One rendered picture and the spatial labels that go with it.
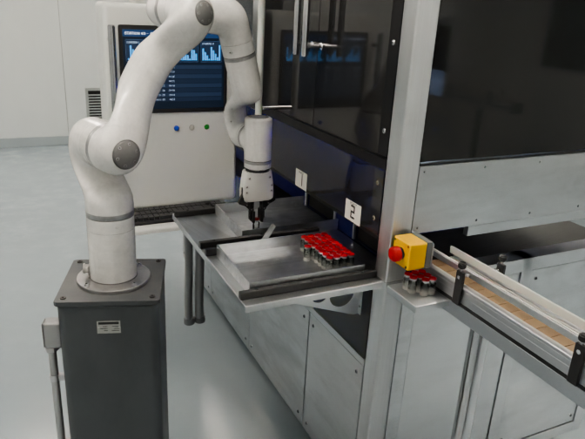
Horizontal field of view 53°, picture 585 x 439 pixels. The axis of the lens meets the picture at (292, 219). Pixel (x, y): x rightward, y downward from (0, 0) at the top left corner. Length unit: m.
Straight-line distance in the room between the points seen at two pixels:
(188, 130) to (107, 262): 0.89
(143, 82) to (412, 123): 0.66
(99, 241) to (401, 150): 0.79
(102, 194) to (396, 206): 0.74
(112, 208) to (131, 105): 0.26
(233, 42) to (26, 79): 5.24
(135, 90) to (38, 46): 5.29
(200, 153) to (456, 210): 1.10
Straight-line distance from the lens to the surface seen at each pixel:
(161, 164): 2.32
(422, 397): 1.94
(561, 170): 1.91
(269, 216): 2.03
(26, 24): 6.74
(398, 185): 1.52
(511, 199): 1.80
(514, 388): 2.22
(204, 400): 2.60
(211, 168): 2.38
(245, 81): 1.69
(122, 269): 1.58
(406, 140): 1.49
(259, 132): 1.76
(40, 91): 6.81
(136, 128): 1.46
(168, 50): 1.52
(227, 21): 1.64
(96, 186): 1.54
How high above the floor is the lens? 1.58
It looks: 20 degrees down
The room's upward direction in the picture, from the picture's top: 3 degrees clockwise
